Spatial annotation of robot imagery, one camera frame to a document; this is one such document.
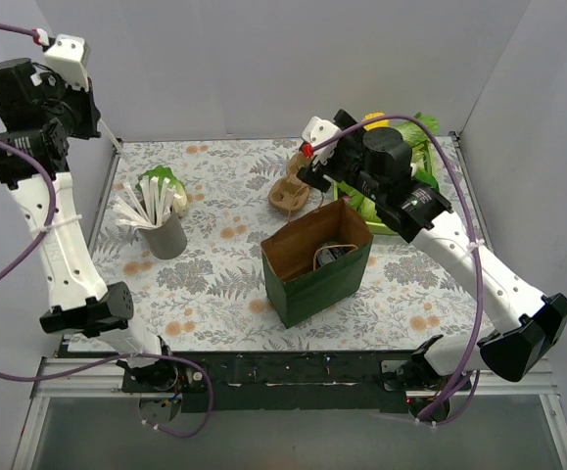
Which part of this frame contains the single white straw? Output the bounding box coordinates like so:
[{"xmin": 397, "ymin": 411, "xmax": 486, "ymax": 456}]
[{"xmin": 98, "ymin": 118, "xmax": 122, "ymax": 155}]

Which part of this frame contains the brown green paper bag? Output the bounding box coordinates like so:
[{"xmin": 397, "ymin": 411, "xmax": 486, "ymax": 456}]
[{"xmin": 260, "ymin": 200, "xmax": 373, "ymax": 329}]

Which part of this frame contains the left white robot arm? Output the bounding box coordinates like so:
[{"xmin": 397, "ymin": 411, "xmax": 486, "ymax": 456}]
[{"xmin": 0, "ymin": 58, "xmax": 178, "ymax": 392}]

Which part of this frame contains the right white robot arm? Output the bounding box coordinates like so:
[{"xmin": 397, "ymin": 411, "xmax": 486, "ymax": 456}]
[{"xmin": 298, "ymin": 111, "xmax": 567, "ymax": 390}]

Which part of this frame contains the yellow leafy vegetable toy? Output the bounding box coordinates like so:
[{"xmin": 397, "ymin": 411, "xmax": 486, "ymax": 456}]
[{"xmin": 363, "ymin": 112, "xmax": 390, "ymax": 131}]

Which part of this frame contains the green plastic basket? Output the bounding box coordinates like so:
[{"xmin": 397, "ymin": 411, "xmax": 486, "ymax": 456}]
[{"xmin": 337, "ymin": 126, "xmax": 450, "ymax": 241}]

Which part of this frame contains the large napa cabbage toy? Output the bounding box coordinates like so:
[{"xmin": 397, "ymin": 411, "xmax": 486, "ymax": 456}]
[{"xmin": 395, "ymin": 113, "xmax": 439, "ymax": 169}]

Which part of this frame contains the small bok choy toy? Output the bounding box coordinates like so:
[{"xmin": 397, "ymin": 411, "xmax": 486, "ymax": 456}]
[{"xmin": 136, "ymin": 164, "xmax": 189, "ymax": 217}]

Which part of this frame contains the grey straw holder cup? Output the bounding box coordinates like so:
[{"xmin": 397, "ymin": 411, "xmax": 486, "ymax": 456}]
[{"xmin": 139, "ymin": 211, "xmax": 187, "ymax": 259}]

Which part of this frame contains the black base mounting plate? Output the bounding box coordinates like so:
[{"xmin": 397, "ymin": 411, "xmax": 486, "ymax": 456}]
[{"xmin": 121, "ymin": 351, "xmax": 474, "ymax": 413}]

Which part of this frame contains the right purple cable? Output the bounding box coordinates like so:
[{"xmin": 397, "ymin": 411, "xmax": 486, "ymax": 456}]
[{"xmin": 307, "ymin": 115, "xmax": 485, "ymax": 427}]

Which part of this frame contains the purple cable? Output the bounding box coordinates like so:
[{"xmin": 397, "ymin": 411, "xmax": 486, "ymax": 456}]
[
  {"xmin": 307, "ymin": 115, "xmax": 485, "ymax": 427},
  {"xmin": 0, "ymin": 22, "xmax": 214, "ymax": 439}
]

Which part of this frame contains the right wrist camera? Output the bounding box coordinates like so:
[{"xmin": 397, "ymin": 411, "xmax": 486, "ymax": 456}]
[{"xmin": 301, "ymin": 117, "xmax": 341, "ymax": 166}]

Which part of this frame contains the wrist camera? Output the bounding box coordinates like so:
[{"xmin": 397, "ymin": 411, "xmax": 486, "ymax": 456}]
[
  {"xmin": 301, "ymin": 117, "xmax": 341, "ymax": 166},
  {"xmin": 44, "ymin": 34, "xmax": 90, "ymax": 92}
]

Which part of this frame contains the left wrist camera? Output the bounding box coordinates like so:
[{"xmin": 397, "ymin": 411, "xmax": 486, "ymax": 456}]
[{"xmin": 44, "ymin": 34, "xmax": 90, "ymax": 92}]

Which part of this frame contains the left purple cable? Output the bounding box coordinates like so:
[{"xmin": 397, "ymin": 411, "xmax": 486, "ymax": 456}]
[{"xmin": 0, "ymin": 22, "xmax": 214, "ymax": 439}]

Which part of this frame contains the aluminium frame rail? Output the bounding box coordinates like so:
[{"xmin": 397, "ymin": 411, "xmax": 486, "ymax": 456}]
[{"xmin": 14, "ymin": 365, "xmax": 567, "ymax": 469}]

